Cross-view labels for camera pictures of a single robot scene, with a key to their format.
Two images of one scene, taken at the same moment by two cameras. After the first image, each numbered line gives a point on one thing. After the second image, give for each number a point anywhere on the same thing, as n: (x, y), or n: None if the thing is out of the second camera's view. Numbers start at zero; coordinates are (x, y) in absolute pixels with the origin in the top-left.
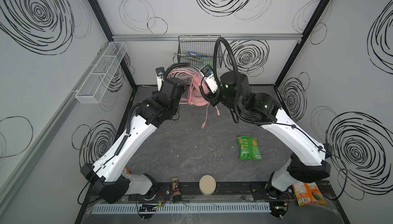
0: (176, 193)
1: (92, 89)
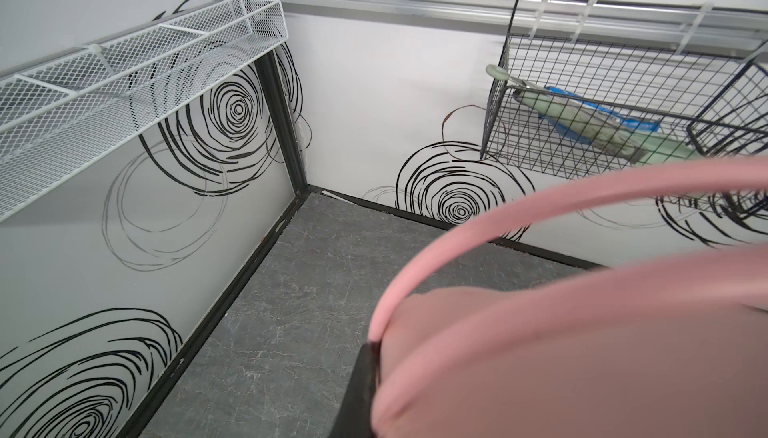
0: None
1: (48, 108)
